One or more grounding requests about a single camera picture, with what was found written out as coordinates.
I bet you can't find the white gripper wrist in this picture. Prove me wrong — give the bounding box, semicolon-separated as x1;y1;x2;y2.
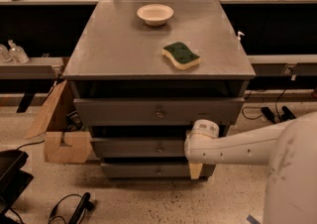
184;119;219;179

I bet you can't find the grey drawer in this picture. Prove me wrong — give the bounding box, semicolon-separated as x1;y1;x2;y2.
100;162;217;179
73;98;244;126
91;138;184;158

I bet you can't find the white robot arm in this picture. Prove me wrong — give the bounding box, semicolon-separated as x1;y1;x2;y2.
184;112;317;224

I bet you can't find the grey bottom drawer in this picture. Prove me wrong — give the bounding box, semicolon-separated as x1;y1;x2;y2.
100;162;217;179

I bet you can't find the grey top drawer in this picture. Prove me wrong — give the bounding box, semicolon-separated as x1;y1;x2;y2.
73;98;244;126

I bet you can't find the grey drawer cabinet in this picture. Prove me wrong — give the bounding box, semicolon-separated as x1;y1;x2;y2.
63;0;255;164

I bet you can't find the blue floor tape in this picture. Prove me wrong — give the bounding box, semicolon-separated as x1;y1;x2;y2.
247;215;261;224

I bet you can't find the black power adapter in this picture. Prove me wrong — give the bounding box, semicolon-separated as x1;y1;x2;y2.
261;107;275;124

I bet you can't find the green yellow sponge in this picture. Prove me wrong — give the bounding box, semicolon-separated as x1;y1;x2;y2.
162;42;201;70

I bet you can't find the cardboard box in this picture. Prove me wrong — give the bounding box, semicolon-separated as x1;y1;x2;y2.
25;80;92;164

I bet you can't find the white pump bottle top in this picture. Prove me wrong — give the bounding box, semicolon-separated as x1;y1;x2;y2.
237;31;245;41

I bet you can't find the white bowl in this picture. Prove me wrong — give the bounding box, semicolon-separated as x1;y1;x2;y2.
137;4;173;27

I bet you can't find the black tray stack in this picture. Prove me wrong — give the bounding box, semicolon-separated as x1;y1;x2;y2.
0;150;34;216

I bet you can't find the clear sanitizer bottle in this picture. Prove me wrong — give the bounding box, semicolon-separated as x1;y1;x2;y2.
8;40;29;63

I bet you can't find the clear bottle at edge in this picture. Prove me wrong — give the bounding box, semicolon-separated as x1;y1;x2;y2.
0;44;12;62

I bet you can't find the black tool with cable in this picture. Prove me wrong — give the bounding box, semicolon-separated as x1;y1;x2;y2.
48;192;95;224

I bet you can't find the black floor cable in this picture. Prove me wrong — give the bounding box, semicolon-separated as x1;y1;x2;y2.
241;87;290;123

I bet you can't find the grey metal shelf rail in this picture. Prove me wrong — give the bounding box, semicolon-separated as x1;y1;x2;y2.
0;57;63;79

